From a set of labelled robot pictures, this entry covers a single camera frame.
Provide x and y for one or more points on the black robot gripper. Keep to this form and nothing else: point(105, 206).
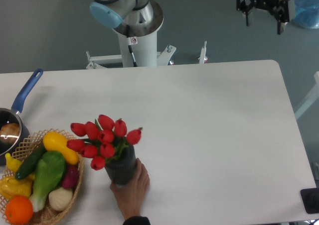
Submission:
point(284, 10)

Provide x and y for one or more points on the red tulip bouquet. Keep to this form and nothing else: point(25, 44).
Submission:
point(104, 141)

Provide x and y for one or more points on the dark grey ribbed vase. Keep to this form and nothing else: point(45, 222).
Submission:
point(121, 171)

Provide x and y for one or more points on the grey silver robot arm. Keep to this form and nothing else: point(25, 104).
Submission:
point(119, 4)

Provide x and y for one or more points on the dark sleeve forearm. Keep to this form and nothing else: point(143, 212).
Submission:
point(137, 220)

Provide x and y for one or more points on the person's bare hand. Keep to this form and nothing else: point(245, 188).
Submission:
point(130, 197)

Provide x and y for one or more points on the blue plastic bag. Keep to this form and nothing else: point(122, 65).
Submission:
point(307, 14)

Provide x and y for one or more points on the black device at table edge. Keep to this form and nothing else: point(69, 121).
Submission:
point(310, 198)

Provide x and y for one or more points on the yellow squash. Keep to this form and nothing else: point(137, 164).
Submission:
point(54, 141)

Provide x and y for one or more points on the purple red onion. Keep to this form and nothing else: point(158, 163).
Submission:
point(71, 177)

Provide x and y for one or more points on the green bok choy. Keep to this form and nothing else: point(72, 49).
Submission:
point(48, 174)

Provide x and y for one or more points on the white garlic bulb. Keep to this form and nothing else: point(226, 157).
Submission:
point(60, 198)

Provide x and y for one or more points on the brown bread roll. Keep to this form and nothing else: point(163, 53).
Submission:
point(9, 133)

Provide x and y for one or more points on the dark green cucumber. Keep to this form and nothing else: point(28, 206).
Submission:
point(29, 165)

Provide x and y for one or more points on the yellow banana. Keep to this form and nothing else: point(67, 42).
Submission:
point(12, 163)

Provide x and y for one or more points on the yellow bell pepper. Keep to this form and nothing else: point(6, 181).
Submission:
point(10, 187)

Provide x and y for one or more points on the orange fruit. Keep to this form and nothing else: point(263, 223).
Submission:
point(19, 210)

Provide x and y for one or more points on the white frame bar right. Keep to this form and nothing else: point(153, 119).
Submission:
point(309, 99)

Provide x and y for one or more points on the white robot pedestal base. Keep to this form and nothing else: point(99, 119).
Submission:
point(135, 52)

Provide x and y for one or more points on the blue handled saucepan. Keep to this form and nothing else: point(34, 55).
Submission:
point(12, 115)

